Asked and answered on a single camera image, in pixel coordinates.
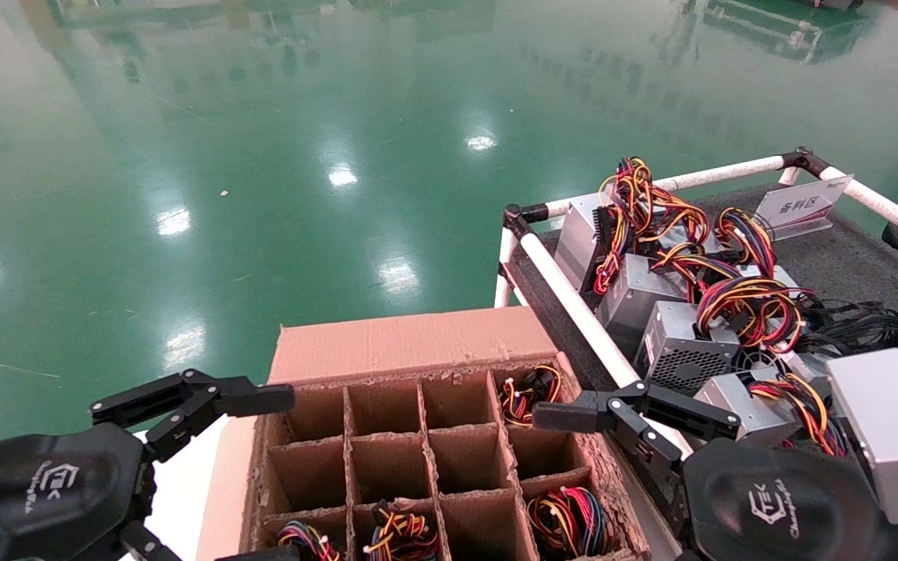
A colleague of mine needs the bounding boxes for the silver power supply mesh side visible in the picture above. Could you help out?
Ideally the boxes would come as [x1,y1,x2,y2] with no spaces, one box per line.
[635,300,742,397]

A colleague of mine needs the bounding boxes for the power supply yellow black wires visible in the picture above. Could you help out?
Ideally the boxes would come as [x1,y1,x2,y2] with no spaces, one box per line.
[498,365,564,427]

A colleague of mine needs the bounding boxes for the power supply with multicoloured wires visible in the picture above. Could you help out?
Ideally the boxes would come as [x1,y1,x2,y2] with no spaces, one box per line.
[363,501,440,561]

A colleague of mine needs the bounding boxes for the power supply with black cables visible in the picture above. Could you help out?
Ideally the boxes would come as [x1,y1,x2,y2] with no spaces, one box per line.
[730,300,898,390]

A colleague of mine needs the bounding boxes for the plain silver power supply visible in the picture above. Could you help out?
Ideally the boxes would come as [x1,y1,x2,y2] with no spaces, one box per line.
[596,253,691,355]

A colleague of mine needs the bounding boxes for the silver power supply striped wires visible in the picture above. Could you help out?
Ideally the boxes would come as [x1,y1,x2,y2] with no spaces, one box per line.
[695,206,818,351]

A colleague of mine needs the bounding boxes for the white pipe table frame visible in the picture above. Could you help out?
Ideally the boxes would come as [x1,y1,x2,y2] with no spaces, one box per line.
[493,146,898,561]

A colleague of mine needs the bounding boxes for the black metal-edged flight case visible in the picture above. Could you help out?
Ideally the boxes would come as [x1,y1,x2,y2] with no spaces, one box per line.
[702,0,879,63]

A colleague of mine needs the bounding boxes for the power supply purple yellow wires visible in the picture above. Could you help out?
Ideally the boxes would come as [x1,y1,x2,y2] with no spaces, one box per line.
[278,520,341,561]

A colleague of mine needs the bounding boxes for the power supply red blue wires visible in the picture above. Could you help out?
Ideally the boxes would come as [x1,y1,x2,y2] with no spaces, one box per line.
[525,485,610,559]

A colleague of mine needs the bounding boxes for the clear acrylic label sign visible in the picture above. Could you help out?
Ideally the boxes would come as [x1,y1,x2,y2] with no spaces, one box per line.
[753,175,855,239]

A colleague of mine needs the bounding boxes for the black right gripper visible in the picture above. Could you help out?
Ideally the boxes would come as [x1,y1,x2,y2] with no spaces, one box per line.
[531,380,896,561]

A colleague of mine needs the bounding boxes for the brown cardboard divider box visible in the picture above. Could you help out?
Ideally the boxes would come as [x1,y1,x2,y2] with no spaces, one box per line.
[196,305,652,561]

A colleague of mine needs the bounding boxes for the silver power supply orange wires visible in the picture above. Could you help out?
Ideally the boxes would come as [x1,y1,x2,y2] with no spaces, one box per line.
[695,372,847,457]

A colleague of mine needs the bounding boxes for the silver power supply tangled wires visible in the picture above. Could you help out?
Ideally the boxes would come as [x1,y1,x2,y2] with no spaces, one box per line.
[554,156,711,295]

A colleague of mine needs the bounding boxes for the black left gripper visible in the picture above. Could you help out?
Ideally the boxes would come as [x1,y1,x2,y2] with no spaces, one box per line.
[0,369,302,561]

